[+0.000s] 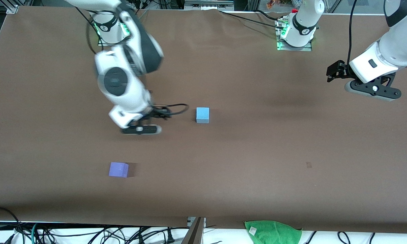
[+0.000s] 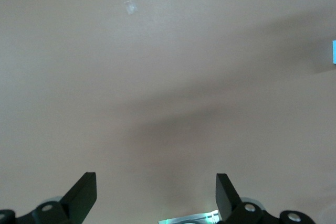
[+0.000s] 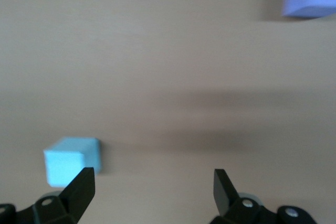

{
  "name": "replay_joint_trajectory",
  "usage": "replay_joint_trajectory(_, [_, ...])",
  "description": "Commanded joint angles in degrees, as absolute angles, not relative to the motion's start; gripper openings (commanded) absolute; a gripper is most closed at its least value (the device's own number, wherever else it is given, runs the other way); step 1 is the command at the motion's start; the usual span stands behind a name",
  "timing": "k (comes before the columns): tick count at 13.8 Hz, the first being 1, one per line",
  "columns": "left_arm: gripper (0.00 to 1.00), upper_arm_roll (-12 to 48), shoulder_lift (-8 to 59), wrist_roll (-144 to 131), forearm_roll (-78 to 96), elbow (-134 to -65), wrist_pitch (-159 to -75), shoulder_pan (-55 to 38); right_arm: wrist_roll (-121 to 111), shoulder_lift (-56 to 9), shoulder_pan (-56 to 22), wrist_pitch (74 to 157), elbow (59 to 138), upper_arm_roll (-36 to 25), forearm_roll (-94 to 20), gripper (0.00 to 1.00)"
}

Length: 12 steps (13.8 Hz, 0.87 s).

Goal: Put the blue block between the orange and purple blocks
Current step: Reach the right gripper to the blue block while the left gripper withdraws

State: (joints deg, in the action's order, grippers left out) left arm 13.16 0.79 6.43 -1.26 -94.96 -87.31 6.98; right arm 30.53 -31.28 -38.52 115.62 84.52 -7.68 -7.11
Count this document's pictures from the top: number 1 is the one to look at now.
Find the light blue foam block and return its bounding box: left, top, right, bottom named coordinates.
left=196, top=107, right=210, bottom=124

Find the purple foam block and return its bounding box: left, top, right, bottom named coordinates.
left=109, top=162, right=129, bottom=178

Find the brown table cover sheet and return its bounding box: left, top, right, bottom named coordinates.
left=0, top=6, right=407, bottom=234

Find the silver metal device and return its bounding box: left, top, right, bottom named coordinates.
left=185, top=0, right=234, bottom=11

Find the green cloth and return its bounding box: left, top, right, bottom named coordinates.
left=244, top=220, right=303, bottom=244

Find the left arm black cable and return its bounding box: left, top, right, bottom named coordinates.
left=348, top=0, right=357, bottom=66

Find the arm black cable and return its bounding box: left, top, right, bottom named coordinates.
left=348, top=0, right=357, bottom=66
left=75, top=7, right=104, bottom=55

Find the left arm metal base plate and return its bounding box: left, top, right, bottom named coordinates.
left=276, top=19, right=313, bottom=52

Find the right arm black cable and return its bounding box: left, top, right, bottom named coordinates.
left=75, top=7, right=104, bottom=55

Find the aluminium profile post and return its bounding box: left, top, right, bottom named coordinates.
left=181, top=217, right=206, bottom=244

